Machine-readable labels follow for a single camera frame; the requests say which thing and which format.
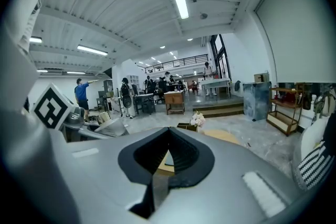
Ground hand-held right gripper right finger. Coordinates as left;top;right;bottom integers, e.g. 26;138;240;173
151;126;297;224

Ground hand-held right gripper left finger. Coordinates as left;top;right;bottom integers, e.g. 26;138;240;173
52;126;171;224

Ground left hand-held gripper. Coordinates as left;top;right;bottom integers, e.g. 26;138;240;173
33;83;129;140

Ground small glass jar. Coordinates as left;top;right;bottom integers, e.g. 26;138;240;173
96;111;111;126

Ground wooden coffee table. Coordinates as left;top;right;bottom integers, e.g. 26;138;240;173
156;128;242;174

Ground grey desk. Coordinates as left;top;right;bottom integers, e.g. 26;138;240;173
133;92;156;115

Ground grey notebook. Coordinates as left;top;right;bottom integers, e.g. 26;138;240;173
163;151;176;166

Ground small wooden cabinet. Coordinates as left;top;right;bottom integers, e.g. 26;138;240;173
164;91;186;115

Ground dark wooden organizer box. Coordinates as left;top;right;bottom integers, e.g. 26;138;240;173
177;122;198;132

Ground pink artificial flowers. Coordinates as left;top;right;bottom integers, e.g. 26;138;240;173
190;111;206;130

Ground marble pattern block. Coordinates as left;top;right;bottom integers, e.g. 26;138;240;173
242;81;272;122

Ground black white striped blanket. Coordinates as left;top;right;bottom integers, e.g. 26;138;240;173
298;141;336;190

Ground wooden shelf rack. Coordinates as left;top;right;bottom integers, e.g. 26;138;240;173
266;82;306;137

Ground white grey beanbag chair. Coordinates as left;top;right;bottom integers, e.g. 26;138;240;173
292;114;336;190

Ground black balcony railing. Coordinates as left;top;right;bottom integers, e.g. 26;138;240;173
142;54;209;73

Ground row of small ceiling downlights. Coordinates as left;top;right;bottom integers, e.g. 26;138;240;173
137;37;194;67

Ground white table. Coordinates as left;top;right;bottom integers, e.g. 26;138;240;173
200;78;232;97

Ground cardboard box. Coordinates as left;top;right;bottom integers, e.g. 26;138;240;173
254;73;270;83

